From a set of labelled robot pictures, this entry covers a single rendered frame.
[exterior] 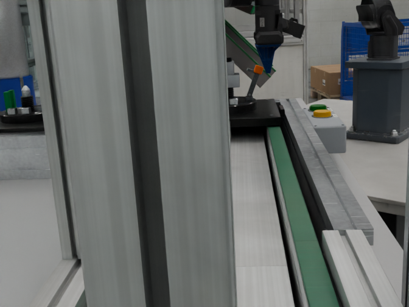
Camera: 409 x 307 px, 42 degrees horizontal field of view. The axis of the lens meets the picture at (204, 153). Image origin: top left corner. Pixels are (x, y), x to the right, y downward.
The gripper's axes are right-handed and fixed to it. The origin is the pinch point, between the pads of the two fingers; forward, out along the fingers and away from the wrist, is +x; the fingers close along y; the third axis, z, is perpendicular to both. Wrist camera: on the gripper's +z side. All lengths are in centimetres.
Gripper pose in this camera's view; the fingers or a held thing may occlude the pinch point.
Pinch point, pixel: (268, 58)
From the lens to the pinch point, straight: 130.7
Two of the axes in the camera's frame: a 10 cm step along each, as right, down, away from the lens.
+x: 0.5, 9.6, 2.6
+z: 10.0, -0.3, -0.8
